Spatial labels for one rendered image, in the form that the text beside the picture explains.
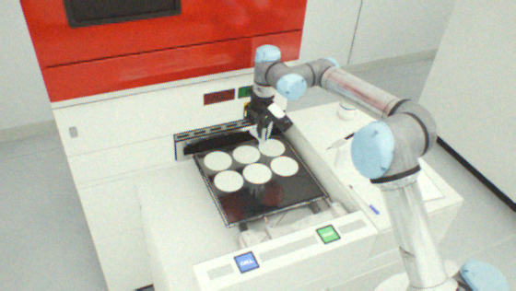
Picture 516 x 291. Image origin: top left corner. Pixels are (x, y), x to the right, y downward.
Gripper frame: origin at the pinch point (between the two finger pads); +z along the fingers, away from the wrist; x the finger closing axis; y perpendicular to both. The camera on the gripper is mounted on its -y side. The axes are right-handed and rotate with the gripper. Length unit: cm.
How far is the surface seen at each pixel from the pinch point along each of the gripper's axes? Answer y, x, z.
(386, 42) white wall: 41, -259, 74
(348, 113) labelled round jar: -15.6, -34.8, -0.5
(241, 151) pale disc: 9.1, 0.4, 9.4
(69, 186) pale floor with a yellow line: 129, 12, 100
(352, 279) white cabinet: -47, 11, 27
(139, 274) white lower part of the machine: 39, 34, 80
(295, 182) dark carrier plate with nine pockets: -15.1, 1.4, 9.4
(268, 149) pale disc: 2.0, -7.0, 9.4
